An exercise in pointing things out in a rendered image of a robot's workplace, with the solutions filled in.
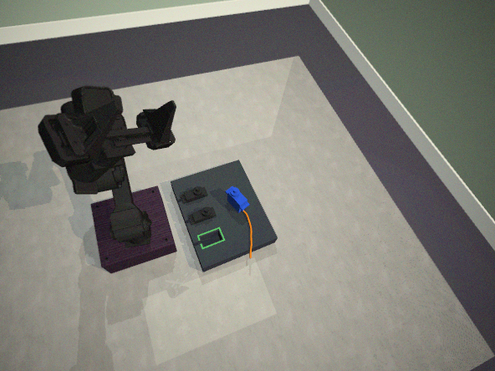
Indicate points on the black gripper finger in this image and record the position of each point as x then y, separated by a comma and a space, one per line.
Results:
86, 133
161, 120

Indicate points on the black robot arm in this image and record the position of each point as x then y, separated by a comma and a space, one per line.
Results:
128, 222

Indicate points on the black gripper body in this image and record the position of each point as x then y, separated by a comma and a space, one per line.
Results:
118, 144

